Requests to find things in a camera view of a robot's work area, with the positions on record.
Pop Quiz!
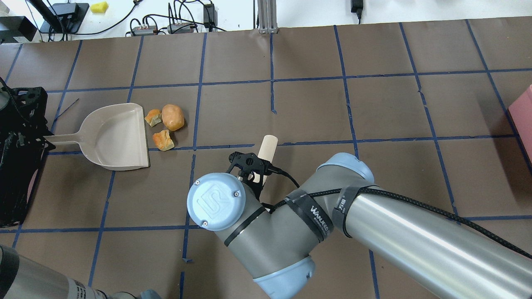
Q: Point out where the beige plastic dustpan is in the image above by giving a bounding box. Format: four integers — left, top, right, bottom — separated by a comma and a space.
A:
44, 103, 150, 172

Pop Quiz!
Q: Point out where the black bag lined bin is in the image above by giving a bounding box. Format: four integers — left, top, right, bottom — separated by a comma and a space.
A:
0, 80, 55, 228

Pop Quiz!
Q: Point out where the pink plastic bin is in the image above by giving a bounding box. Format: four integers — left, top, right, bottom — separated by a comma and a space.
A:
508, 85, 532, 161

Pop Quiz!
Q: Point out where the black power adapter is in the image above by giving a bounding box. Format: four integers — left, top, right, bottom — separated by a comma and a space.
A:
203, 4, 218, 31

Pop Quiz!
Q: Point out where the yellow sponge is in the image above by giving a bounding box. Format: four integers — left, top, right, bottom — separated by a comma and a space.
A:
89, 1, 109, 15

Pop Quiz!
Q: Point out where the aluminium frame post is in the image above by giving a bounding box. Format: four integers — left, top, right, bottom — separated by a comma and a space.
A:
258, 0, 278, 34

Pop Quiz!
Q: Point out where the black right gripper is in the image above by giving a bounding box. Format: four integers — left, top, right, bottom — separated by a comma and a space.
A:
227, 152, 270, 196

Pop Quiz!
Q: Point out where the whole orange potato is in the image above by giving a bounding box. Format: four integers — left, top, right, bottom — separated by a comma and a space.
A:
162, 104, 185, 131

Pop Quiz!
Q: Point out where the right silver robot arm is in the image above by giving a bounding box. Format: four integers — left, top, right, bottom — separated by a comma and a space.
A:
187, 152, 532, 299

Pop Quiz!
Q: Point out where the cut potato piece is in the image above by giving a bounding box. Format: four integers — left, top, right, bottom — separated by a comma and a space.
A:
144, 109, 162, 127
152, 129, 175, 151

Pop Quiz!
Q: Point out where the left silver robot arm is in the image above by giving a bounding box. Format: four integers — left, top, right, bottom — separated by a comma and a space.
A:
0, 245, 161, 299

